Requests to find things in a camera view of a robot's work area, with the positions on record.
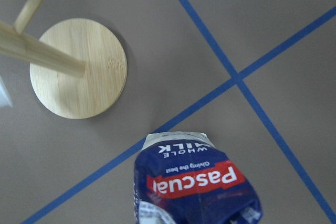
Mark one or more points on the white plastic cup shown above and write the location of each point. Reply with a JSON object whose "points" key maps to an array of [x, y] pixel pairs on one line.
{"points": [[5, 99]]}

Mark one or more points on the wooden mug tree stand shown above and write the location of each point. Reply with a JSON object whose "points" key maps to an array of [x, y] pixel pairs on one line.
{"points": [[78, 67]]}

